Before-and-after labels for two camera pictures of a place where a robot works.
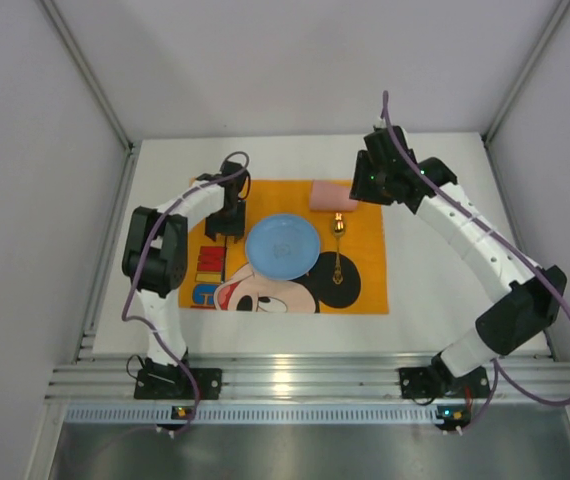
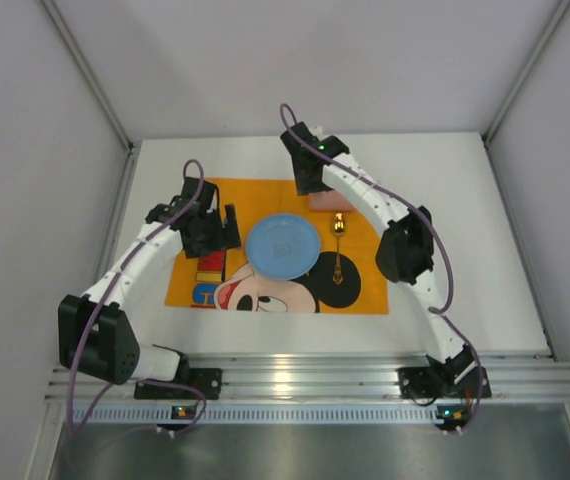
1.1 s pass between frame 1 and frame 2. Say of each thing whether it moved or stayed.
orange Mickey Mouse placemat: stayed
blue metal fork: stayed
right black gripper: moved
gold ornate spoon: stayed
